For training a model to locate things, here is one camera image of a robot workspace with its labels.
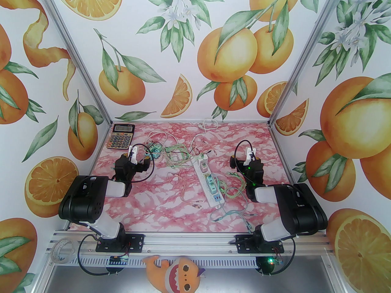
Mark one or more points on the white power strip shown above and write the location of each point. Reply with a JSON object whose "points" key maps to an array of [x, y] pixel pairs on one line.
{"points": [[219, 203]]}

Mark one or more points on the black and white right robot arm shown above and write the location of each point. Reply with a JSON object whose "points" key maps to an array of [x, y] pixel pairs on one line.
{"points": [[299, 209]]}

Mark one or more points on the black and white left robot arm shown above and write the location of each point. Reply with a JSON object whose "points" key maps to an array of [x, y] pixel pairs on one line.
{"points": [[82, 200]]}

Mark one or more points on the black and gold calculator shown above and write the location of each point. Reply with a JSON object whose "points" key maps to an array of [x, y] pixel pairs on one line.
{"points": [[120, 134]]}

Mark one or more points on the small controller board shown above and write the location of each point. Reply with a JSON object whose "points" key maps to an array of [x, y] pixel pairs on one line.
{"points": [[119, 260], [275, 260]]}

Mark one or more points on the clear tape roll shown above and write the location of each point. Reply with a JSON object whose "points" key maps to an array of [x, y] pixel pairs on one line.
{"points": [[54, 250]]}

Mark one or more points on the orange plush toy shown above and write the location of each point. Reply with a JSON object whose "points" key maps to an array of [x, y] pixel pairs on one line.
{"points": [[180, 273]]}

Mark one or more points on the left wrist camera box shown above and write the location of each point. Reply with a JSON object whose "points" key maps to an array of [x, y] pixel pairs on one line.
{"points": [[145, 164]]}

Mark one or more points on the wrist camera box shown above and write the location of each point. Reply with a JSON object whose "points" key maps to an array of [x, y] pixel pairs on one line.
{"points": [[235, 162], [145, 164]]}

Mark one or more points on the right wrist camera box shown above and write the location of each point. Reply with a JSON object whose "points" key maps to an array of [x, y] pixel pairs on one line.
{"points": [[235, 162]]}

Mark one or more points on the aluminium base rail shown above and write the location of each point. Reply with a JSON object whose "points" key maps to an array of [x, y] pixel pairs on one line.
{"points": [[189, 240]]}

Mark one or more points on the aluminium frame post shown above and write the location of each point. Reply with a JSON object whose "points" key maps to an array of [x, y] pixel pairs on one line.
{"points": [[309, 53], [74, 53]]}

